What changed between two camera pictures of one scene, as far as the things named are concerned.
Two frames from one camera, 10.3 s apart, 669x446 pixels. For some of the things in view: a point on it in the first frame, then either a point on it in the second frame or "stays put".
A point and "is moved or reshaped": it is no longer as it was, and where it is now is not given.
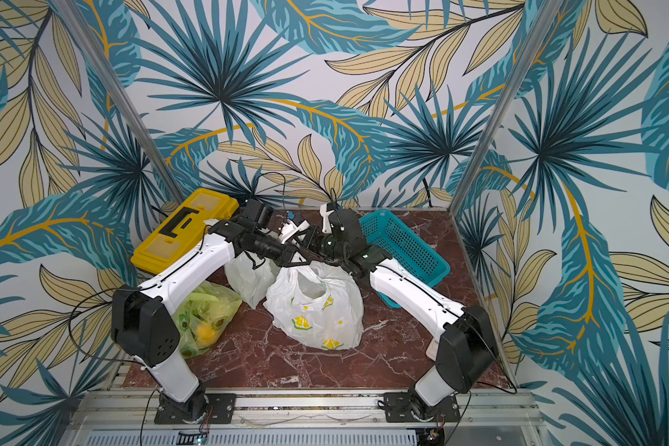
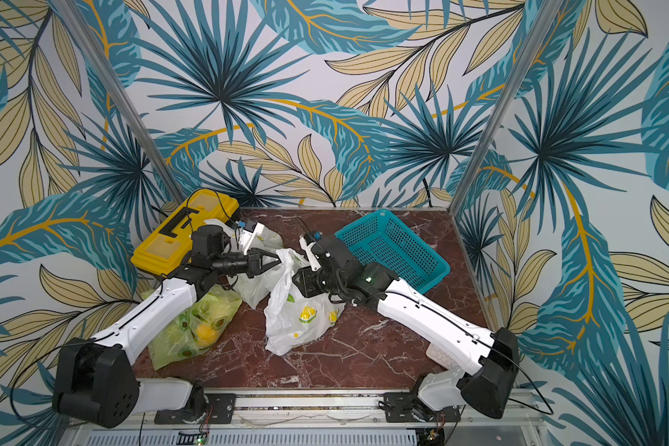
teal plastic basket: [405, 249] stays put
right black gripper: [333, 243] → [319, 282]
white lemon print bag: [317, 305] is moved or reshaped
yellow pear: [204, 334] stays put
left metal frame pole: [112, 90] stays put
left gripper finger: [308, 259] → [268, 266]
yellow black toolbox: [182, 229] stays put
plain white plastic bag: [253, 282] stays put
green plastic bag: [199, 320] stays put
